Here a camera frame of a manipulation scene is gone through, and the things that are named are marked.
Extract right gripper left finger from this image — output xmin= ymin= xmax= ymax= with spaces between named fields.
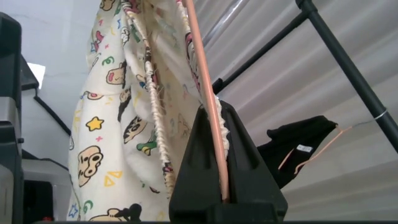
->
xmin=169 ymin=105 xmax=225 ymax=222

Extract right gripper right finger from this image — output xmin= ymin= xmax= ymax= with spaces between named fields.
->
xmin=217 ymin=100 xmax=289 ymax=222

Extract black T-shirt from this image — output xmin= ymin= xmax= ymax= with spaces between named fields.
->
xmin=256 ymin=114 xmax=339 ymax=190

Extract pink clothes hanger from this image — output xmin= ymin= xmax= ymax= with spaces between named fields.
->
xmin=183 ymin=0 xmax=231 ymax=202
xmin=277 ymin=109 xmax=389 ymax=175

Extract cream printed garment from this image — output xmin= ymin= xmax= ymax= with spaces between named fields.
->
xmin=67 ymin=0 xmax=231 ymax=222

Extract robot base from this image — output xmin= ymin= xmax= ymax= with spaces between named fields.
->
xmin=0 ymin=11 xmax=73 ymax=224

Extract black clothes rack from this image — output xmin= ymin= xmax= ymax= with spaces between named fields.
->
xmin=211 ymin=0 xmax=398 ymax=155

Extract white curtain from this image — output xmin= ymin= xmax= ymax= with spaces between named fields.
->
xmin=192 ymin=0 xmax=398 ymax=222

